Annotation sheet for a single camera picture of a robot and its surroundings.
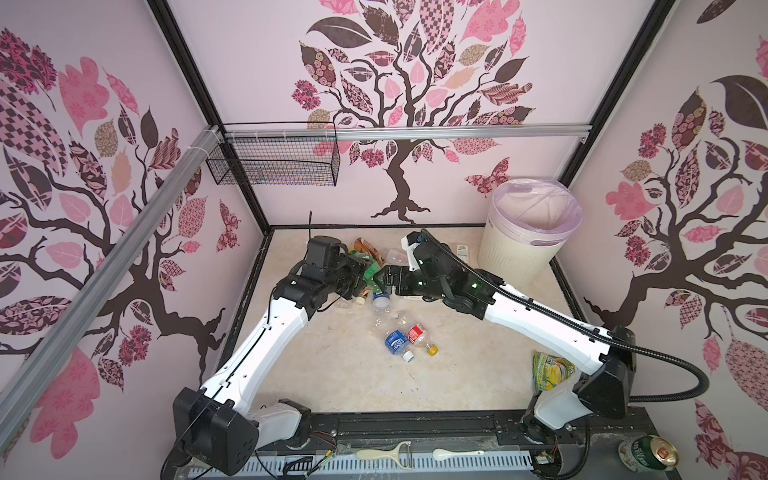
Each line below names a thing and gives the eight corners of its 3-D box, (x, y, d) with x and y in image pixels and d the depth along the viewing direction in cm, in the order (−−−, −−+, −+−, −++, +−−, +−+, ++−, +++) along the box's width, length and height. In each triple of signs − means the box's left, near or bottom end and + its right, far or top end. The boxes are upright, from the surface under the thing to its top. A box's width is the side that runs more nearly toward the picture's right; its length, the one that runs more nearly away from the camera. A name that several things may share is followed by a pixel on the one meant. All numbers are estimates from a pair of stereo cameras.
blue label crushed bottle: (402, 369, 85) (402, 362, 81) (383, 344, 90) (383, 337, 86) (416, 358, 87) (417, 351, 83) (397, 334, 92) (397, 326, 88)
